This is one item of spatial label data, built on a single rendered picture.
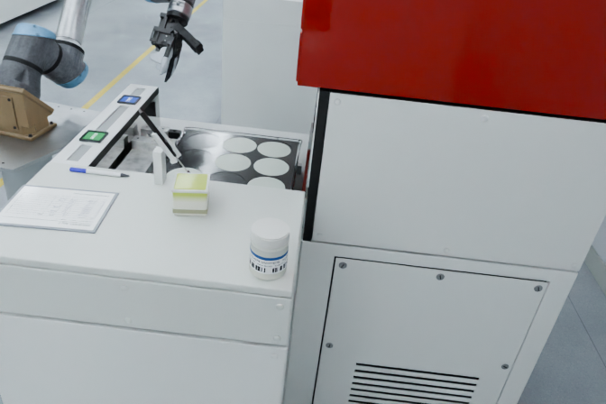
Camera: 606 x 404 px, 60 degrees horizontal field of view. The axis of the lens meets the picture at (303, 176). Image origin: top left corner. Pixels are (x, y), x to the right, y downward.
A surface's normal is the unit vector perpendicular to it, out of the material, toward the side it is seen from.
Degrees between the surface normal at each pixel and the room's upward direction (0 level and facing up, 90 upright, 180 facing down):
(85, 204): 0
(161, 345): 90
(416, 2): 90
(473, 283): 90
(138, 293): 90
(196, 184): 0
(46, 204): 0
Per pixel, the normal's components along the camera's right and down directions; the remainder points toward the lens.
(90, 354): -0.07, 0.50
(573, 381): 0.09, -0.86
